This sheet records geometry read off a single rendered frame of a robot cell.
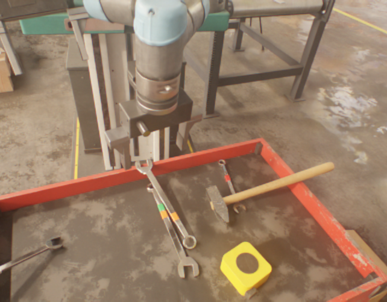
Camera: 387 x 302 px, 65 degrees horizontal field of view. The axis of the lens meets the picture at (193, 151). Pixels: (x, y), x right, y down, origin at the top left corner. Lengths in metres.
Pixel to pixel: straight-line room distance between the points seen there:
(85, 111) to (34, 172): 0.77
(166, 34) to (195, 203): 0.44
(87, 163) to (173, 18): 1.37
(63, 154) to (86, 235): 1.65
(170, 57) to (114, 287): 0.44
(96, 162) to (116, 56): 0.63
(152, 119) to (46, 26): 0.61
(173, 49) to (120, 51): 0.90
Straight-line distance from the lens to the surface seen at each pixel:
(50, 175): 2.21
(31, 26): 1.09
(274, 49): 3.35
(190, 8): 0.54
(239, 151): 0.89
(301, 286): 0.70
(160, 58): 0.48
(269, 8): 2.50
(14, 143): 2.55
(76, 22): 0.72
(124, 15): 0.60
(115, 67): 1.40
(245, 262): 0.65
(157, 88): 0.51
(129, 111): 0.55
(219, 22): 1.13
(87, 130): 1.71
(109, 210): 0.75
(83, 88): 1.57
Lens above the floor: 1.49
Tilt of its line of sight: 41 degrees down
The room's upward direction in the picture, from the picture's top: 5 degrees clockwise
